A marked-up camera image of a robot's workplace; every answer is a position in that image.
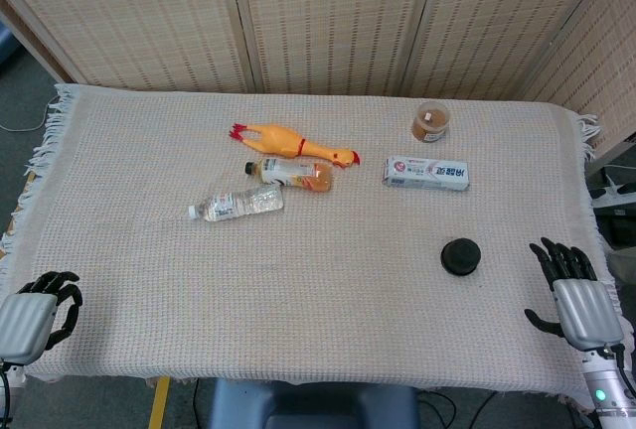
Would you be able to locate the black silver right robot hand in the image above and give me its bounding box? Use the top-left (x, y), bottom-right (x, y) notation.
top-left (524, 236), bottom-right (626, 353)

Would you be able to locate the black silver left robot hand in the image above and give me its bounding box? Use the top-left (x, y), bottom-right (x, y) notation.
top-left (0, 270), bottom-right (83, 365)

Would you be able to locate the black cup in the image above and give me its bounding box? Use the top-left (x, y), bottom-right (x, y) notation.
top-left (440, 238), bottom-right (483, 277)

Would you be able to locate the white blue toothpaste box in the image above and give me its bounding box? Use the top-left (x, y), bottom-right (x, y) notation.
top-left (381, 155), bottom-right (471, 193)

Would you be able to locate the clear plastic water bottle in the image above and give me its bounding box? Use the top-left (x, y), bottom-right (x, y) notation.
top-left (187, 185), bottom-right (285, 223)

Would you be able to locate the clear jar of rubber bands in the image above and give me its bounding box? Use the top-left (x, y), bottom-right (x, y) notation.
top-left (410, 101), bottom-right (451, 143)

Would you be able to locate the blue plastic object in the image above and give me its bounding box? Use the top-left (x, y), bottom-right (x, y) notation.
top-left (0, 26), bottom-right (21, 71)

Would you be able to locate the beige woven fringed tablecloth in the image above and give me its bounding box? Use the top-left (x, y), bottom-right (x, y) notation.
top-left (0, 82), bottom-right (622, 410)

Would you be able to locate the orange juice bottle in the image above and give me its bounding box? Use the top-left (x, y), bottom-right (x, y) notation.
top-left (243, 158), bottom-right (334, 194)

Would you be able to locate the yellow rubber chicken toy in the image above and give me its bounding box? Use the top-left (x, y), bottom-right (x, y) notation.
top-left (229, 122), bottom-right (363, 170)

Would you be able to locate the bamboo folding screen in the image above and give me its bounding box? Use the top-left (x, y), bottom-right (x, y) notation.
top-left (0, 0), bottom-right (636, 162)

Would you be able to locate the white floor cable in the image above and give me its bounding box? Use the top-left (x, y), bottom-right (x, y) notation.
top-left (0, 99), bottom-right (52, 133)

